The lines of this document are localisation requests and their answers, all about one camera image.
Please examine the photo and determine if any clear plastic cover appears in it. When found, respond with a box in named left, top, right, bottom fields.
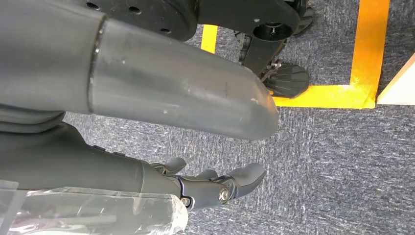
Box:
left=0, top=180, right=189, bottom=235

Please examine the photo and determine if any yellow floor tape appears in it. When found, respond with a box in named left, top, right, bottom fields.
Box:
left=200, top=24, right=219, bottom=54
left=272, top=0, right=392, bottom=110

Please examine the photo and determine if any black ribbed robot foot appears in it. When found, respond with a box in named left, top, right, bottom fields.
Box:
left=263, top=62, right=310, bottom=99

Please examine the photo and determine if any pale wooden table leg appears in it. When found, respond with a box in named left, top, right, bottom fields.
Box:
left=377, top=52, right=415, bottom=106

